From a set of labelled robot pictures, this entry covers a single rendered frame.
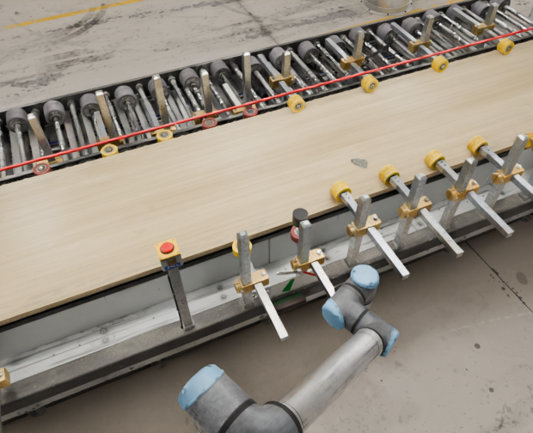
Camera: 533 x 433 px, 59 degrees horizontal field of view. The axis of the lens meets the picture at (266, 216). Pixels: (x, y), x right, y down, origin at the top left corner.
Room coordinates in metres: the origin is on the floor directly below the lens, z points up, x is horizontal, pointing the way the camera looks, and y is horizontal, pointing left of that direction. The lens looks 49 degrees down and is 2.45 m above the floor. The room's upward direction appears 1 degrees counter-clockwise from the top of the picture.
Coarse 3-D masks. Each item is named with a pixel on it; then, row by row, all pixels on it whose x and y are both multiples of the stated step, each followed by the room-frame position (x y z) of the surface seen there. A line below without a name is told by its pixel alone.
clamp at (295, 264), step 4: (312, 252) 1.16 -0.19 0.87; (316, 252) 1.16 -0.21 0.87; (296, 256) 1.14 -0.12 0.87; (312, 256) 1.14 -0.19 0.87; (316, 256) 1.14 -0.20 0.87; (320, 256) 1.14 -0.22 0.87; (324, 256) 1.14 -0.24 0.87; (292, 260) 1.12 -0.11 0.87; (296, 260) 1.12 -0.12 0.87; (312, 260) 1.12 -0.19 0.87; (316, 260) 1.12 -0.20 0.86; (320, 260) 1.13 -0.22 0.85; (292, 264) 1.11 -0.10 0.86; (296, 264) 1.10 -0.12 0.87; (300, 264) 1.10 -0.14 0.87; (304, 264) 1.10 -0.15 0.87; (308, 264) 1.11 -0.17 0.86; (320, 264) 1.13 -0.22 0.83; (292, 268) 1.10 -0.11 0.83; (296, 268) 1.09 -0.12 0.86; (304, 268) 1.10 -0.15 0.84; (308, 268) 1.11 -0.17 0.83
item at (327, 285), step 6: (312, 264) 1.11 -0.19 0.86; (318, 264) 1.11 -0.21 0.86; (312, 270) 1.09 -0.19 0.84; (318, 270) 1.08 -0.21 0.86; (318, 276) 1.05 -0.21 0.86; (324, 276) 1.05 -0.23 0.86; (324, 282) 1.02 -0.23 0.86; (330, 282) 1.02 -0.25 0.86; (324, 288) 1.00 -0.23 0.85; (330, 288) 0.99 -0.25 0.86; (330, 294) 0.96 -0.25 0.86
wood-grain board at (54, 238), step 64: (512, 64) 2.49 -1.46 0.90; (256, 128) 1.93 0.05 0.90; (320, 128) 1.92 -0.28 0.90; (384, 128) 1.92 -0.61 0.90; (448, 128) 1.91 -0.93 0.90; (512, 128) 1.91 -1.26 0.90; (0, 192) 1.49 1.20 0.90; (64, 192) 1.48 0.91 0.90; (128, 192) 1.48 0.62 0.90; (192, 192) 1.47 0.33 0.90; (256, 192) 1.47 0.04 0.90; (320, 192) 1.47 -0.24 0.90; (384, 192) 1.49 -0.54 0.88; (0, 256) 1.13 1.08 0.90; (64, 256) 1.13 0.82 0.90; (128, 256) 1.13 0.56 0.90; (192, 256) 1.13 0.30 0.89; (0, 320) 0.84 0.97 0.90
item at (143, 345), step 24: (456, 216) 1.49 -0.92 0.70; (480, 216) 1.48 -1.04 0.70; (504, 216) 1.52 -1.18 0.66; (408, 240) 1.35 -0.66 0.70; (432, 240) 1.35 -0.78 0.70; (336, 264) 1.22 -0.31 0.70; (360, 264) 1.21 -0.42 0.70; (384, 264) 1.25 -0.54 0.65; (264, 288) 1.10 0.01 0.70; (312, 288) 1.10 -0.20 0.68; (216, 312) 0.98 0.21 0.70; (240, 312) 0.98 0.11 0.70; (264, 312) 1.01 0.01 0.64; (144, 336) 0.87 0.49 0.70; (168, 336) 0.87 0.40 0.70; (192, 336) 0.89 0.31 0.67; (72, 360) 0.78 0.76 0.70; (96, 360) 0.78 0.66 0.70; (120, 360) 0.78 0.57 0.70; (24, 384) 0.68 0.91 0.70; (48, 384) 0.68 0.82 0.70; (72, 384) 0.70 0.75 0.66
